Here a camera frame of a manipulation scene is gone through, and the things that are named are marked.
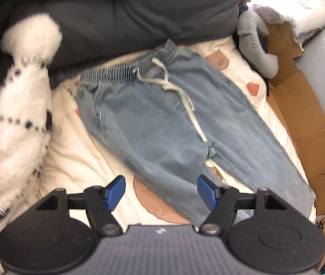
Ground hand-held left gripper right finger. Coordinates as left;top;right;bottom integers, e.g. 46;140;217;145
197;175;290;235

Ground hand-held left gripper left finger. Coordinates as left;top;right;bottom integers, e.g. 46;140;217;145
33;175;126;237

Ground light blue denim jeans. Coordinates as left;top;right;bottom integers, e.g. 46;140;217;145
75;38;317;230

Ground cream bear printed blanket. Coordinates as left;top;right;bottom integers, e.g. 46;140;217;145
35;34;318;235

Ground white fluffy black-dotted garment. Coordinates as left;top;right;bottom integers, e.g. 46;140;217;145
0;13;63;264

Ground brown cardboard sheet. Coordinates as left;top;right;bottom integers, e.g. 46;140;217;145
261;0;325;216

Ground grey neck pillow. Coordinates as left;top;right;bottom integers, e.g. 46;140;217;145
236;6;279;80

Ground dark grey pillow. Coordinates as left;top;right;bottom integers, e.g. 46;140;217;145
6;0;247;71

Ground white fluffy cushion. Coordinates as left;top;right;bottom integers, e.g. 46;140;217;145
250;0;325;36

